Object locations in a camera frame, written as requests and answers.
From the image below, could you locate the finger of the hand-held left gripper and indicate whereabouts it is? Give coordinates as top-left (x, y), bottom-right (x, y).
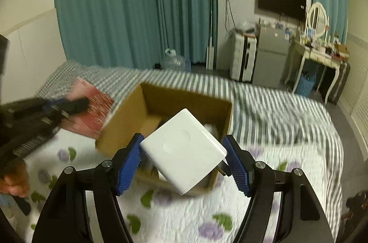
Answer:
top-left (43, 96), bottom-right (89, 120)

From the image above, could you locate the narrow green curtain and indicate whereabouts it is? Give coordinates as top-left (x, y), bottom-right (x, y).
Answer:
top-left (152, 0), bottom-right (218, 65)

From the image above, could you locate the person's left hand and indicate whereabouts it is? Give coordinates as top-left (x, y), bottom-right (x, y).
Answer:
top-left (0, 159), bottom-right (31, 199)

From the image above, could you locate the oval vanity mirror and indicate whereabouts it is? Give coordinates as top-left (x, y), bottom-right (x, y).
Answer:
top-left (305, 2), bottom-right (330, 41)

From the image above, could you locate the clear water jug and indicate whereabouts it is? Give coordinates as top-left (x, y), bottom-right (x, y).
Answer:
top-left (161, 48), bottom-right (192, 73)

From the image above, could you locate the wide green curtain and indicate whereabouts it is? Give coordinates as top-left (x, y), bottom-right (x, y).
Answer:
top-left (54, 0), bottom-right (161, 69)

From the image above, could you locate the white floral quilt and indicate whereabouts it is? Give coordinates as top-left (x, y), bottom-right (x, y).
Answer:
top-left (24, 128), bottom-right (342, 243)

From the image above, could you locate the brown cardboard box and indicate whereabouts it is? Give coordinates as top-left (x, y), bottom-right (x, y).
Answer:
top-left (95, 82), bottom-right (233, 197)

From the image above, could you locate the hanging wall cable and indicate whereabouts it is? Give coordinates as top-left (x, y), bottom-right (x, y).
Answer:
top-left (225, 0), bottom-right (237, 37)

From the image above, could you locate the red patterned box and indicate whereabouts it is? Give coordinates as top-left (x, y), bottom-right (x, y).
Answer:
top-left (62, 77), bottom-right (115, 138)

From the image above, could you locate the blue plastic basket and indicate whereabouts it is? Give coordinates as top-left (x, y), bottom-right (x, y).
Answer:
top-left (296, 78), bottom-right (317, 97)

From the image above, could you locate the white charger adapter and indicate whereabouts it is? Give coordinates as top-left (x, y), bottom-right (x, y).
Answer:
top-left (140, 108), bottom-right (228, 195)

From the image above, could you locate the white louvred wardrobe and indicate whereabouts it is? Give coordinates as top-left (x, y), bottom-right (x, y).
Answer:
top-left (338, 0), bottom-right (368, 163)

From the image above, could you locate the clear plastic bag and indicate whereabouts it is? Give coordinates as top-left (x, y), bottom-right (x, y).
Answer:
top-left (234, 19), bottom-right (256, 34)

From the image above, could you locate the white vanity desk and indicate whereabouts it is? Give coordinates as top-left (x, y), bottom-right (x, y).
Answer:
top-left (285, 40), bottom-right (350, 104)

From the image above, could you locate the dark floral clothing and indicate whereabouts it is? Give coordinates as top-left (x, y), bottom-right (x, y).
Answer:
top-left (341, 191), bottom-right (368, 243)

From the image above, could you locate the white ribbed suitcase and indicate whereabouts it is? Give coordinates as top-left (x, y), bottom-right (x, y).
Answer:
top-left (230, 32), bottom-right (257, 83)

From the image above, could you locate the white mop pole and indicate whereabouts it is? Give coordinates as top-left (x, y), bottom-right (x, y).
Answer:
top-left (205, 0), bottom-right (215, 70)

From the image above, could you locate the dark suitcase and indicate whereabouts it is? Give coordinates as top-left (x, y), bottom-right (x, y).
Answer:
top-left (328, 62), bottom-right (351, 104)

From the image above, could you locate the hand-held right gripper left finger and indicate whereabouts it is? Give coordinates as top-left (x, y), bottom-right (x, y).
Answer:
top-left (32, 133), bottom-right (145, 243)

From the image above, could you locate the small grey fridge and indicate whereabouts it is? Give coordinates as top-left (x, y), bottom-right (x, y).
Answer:
top-left (253, 20), bottom-right (296, 88)

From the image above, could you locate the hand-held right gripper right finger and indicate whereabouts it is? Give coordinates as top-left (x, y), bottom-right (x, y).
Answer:
top-left (223, 135), bottom-right (335, 243)

